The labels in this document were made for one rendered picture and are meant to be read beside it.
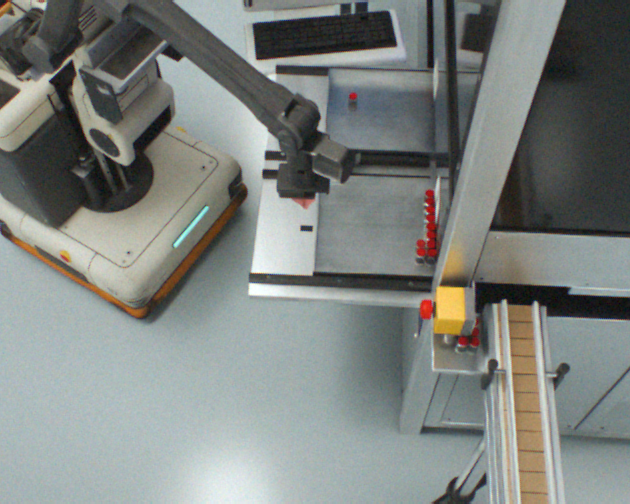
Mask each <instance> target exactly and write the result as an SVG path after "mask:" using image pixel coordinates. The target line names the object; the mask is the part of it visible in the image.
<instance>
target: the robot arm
mask: <svg viewBox="0 0 630 504"><path fill-rule="evenodd" d="M84 1H85V0H47V4H46V8H45V13H44V17H43V18H41V19H39V20H37V21H36V22H35V23H30V22H29V20H28V19H27V18H26V16H27V15H28V14H29V15H30V13H27V14H24V15H22V17H21V18H19V19H18V20H17V21H16V22H15V23H14V24H13V25H11V26H10V27H9V28H8V29H7V30H6V31H4V32H3V33H2V34H1V35H0V60H1V61H2V62H3V63H4V65H5V66H6V67H7V68H8V69H9V70H10V71H11V72H12V73H13V74H14V75H15V76H20V75H22V74H24V73H25V72H26V71H27V70H28V69H29V68H30V67H31V66H32V65H34V66H35V67H37V68H38V69H39V70H41V71H42V72H44V73H47V74H53V73H54V72H55V71H57V70H58V69H60V67H61V66H62V65H63V63H64V61H65V60H66V59H67V58H68V57H71V55H73V54H74V53H75V52H76V49H77V48H78V46H79V45H80V44H81V43H82V42H83V41H84V34H83V32H82V31H81V29H80V24H81V22H80V21H79V17H80V14H81V11H82V7H83V4H84ZM90 2H91V3H92V4H94V5H95V6H96V7H97V9H99V10H100V11H101V12H102V13H104V14H105V15H106V16H107V17H109V18H110V19H111V20H113V21H115V22H116V23H117V24H119V23H120V22H121V21H122V20H123V19H124V18H125V17H126V16H127V17H129V18H132V19H134V20H136V21H138V22H139V23H141V24H143V25H144V26H146V27H147V28H149V29H150V30H152V31H154V32H155V33H156V34H158V35H159V36H160V37H161V38H163V39H164V40H165V41H166V42H168V43H169V44H170V45H171V47H173V48H174V49H175V50H176V51H178V52H179V53H180V54H181V55H183V56H184V57H185V58H186V59H188V60H189V61H190V62H192V63H194V64H195V65H196V66H197V67H199V68H200V69H201V70H202V71H204V72H205V73H206V74H207V75H209V76H210V77H211V78H212V79H214V80H215V81H216V82H217V83H219V84H220V86H221V87H222V88H224V89H225V90H226V91H227V92H229V93H230V94H232V95H233V96H235V97H236V98H237V99H238V100H240V101H241V102H242V103H243V104H244V105H245V106H246V107H247V108H248V109H249V110H250V111H251V112H252V114H253V115H254V116H255V118H256V119H257V120H258V121H259V122H260V123H262V124H263V126H264V127H265V128H267V130H266V131H267V132H268V133H269V134H272V135H273V136H274V137H275V138H277V139H278V141H279V146H280V150H282V151H284V152H286V155H287V163H284V162H282V163H280V164H279V170H278V178H277V186H276V188H277V192H278V193H279V197H281V198H291V199H292V200H293V201H295V202H296V203H298V204H300V205H301V206H302V207H303V209H304V210H308V206H309V204H311V203H313V202H314V201H315V200H316V193H327V195H328V194H329V193H330V179H331V180H333V181H335V182H337V183H340V184H344V183H345V182H346V181H347V180H348V178H349V176H350V175H351V172H352V170H354V167H355V162H356V156H355V155H354V154H352V152H351V150H350V149H349V148H347V147H345V146H343V145H341V144H339V143H337V142H335V141H333V140H331V139H330V135H328V134H325V133H323V132H321V131H318V130H317V129H318V127H319V122H320V120H321V113H320V111H319V107H318V105H317V104H316V103H315V102H314V101H311V100H308V99H305V98H304V97H303V96H301V95H300V94H299V93H298V92H297V93H296V94H295V95H294V94H293V93H292V92H291V91H289V90H288V89H287V88H286V87H285V86H283V85H280V83H278V82H276V81H274V80H273V79H270V78H268V77H267V76H265V75H264V74H262V73H261V72H260V71H258V70H257V69H256V68H255V67H253V66H252V65H251V64H250V63H249V62H247V61H246V60H245V59H244V58H242V57H241V56H240V55H239V54H238V53H236V52H235V51H234V50H233V49H230V48H229V47H228V46H227V44H225V43H224V42H223V41H222V40H221V39H219V38H218V37H217V36H216V35H214V34H213V33H212V32H211V31H210V30H208V29H207V28H206V27H205V26H203V25H202V24H201V23H200V22H198V21H197V20H196V19H195V18H194V17H192V16H190V15H189V14H188V13H186V12H185V11H184V10H183V9H182V8H180V7H179V5H178V4H177V3H175V2H174V1H173V0H90ZM283 111H284V112H285V114H284V115H282V113H283Z"/></svg>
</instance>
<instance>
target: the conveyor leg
mask: <svg viewBox="0 0 630 504"><path fill-rule="evenodd" d="M485 472H486V453H485V433H484V435H483V436H482V438H481V440H480V442H479V443H478V445H477V447H476V448H475V450H474V453H472V455H471V456H470V458H469V460H468V461H467V463H466V465H465V467H464V468H463V470H462V472H461V474H460V475H459V477H458V479H457V480H456V482H455V484H454V486H453V493H454V495H455V496H456V497H457V498H459V499H466V498H467V497H468V496H469V495H470V494H471V492H473V490H474V488H475V487H476V485H477V484H478V482H479V481H480V479H481V478H482V476H483V475H484V473H485Z"/></svg>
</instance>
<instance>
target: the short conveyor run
mask: <svg viewBox="0 0 630 504"><path fill-rule="evenodd" d="M481 316H482V318H483V339H484V359H485V372H484V374H483V376H482V379H481V389H482V390H483V409H484V431H485V453H486V474H487V496H488V504H565V496H564V484H563V474H562V464H561V454H560V443H559V432H558V422H557V412H556V401H555V391H556V389H557V388H558V387H559V385H560V384H561V382H562V381H563V380H564V378H565V375H567V374H568V373H569V371H570V365H569V364H568V363H566V362H563V363H561V364H560V365H559V367H558V368H557V371H556V372H552V369H551V359H550V349H549V338H548V327H547V317H546V307H545V306H539V305H538V302H536V301H534V302H533V304H532V306H522V305H507V302H506V300H501V302H500V304H496V303H493V304H492V303H487V304H485V306H484V309H483V312H482V314H481ZM494 339H495V340H494ZM535 393H536V394H535Z"/></svg>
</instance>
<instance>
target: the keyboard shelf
mask: <svg viewBox="0 0 630 504"><path fill-rule="evenodd" d="M385 11H389V13H390V18H391V22H392V26H394V30H395V35H396V39H397V43H398V46H397V47H396V48H385V49H374V50H364V51H352V52H342V53H331V54H321V55H309V56H299V57H288V58H278V59H267V60H256V57H255V47H254V36H253V26H252V24H253V23H256V22H253V23H246V24H245V26H244V29H245V39H246V51H247V62H249V63H250V64H251V65H252V66H253V67H255V68H256V69H257V70H258V71H260V72H261V73H262V74H264V75H272V74H276V65H278V63H279V62H282V63H309V64H337V65H365V66H367V65H378V64H388V63H399V62H406V61H407V53H406V48H405V43H404V39H403V35H402V31H401V27H400V23H399V19H398V14H397V12H396V11H395V10H385ZM333 15H335V11H334V4H330V6H319V7H307V8H296V9H286V10H275V11H274V18H275V21H278V20H288V19H290V20H291V19H299V18H303V19H304V18H309V17H310V18H311V17H321V16H325V17H326V16H333Z"/></svg>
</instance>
